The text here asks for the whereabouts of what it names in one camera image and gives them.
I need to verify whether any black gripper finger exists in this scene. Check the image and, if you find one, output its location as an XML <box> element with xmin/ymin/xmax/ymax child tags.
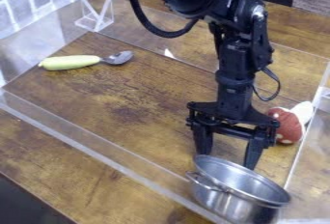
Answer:
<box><xmin>192</xmin><ymin>124</ymin><xmax>212</xmax><ymax>154</ymax></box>
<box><xmin>243</xmin><ymin>138</ymin><xmax>264</xmax><ymax>170</ymax></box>

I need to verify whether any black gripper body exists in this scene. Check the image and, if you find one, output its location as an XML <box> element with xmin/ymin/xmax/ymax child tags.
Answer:
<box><xmin>187</xmin><ymin>101</ymin><xmax>279</xmax><ymax>148</ymax></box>

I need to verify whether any red white plush mushroom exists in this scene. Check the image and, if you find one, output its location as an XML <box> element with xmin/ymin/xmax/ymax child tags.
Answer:
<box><xmin>267</xmin><ymin>101</ymin><xmax>312</xmax><ymax>145</ymax></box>

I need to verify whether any silver metal pot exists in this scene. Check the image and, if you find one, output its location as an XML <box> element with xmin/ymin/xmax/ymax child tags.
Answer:
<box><xmin>185</xmin><ymin>154</ymin><xmax>291</xmax><ymax>224</ymax></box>

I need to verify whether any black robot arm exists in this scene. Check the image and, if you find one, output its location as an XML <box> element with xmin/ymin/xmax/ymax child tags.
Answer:
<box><xmin>129</xmin><ymin>0</ymin><xmax>279</xmax><ymax>169</ymax></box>

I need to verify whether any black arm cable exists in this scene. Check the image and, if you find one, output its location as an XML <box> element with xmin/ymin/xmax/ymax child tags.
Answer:
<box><xmin>251</xmin><ymin>67</ymin><xmax>281</xmax><ymax>102</ymax></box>

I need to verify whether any clear acrylic enclosure wall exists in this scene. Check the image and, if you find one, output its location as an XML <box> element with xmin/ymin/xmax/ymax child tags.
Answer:
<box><xmin>0</xmin><ymin>0</ymin><xmax>330</xmax><ymax>224</ymax></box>

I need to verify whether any green handled metal spoon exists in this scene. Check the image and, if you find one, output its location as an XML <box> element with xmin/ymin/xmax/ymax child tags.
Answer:
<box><xmin>38</xmin><ymin>51</ymin><xmax>132</xmax><ymax>70</ymax></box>

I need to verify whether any clear acrylic triangle bracket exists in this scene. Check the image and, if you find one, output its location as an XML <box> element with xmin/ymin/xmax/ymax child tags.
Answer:
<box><xmin>74</xmin><ymin>0</ymin><xmax>114</xmax><ymax>32</ymax></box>

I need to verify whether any thick black arm hose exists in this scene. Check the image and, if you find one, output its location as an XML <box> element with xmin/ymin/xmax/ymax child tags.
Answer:
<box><xmin>125</xmin><ymin>0</ymin><xmax>200</xmax><ymax>40</ymax></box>

